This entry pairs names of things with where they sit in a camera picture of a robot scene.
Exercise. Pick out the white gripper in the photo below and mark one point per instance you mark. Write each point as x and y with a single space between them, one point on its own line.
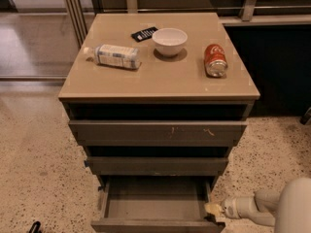
230 209

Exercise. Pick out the grey drawer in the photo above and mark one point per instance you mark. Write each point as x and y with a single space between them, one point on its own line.
139 133
156 166
156 205

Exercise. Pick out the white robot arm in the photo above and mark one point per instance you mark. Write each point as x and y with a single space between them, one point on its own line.
287 212

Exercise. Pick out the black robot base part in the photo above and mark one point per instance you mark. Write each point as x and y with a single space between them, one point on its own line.
306 117

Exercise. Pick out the grey drawer cabinet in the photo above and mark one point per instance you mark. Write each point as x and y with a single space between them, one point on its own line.
175 88

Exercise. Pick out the red soda can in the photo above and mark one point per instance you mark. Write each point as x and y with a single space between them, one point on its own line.
214 61

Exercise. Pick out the white ceramic bowl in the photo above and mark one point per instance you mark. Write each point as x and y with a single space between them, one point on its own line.
169 41

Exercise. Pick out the clear plastic water bottle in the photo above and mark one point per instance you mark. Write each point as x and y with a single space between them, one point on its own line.
115 56

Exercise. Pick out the black object floor corner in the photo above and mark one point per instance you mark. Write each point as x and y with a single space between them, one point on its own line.
35 228

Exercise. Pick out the black snack packet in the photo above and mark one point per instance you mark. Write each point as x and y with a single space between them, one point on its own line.
144 34

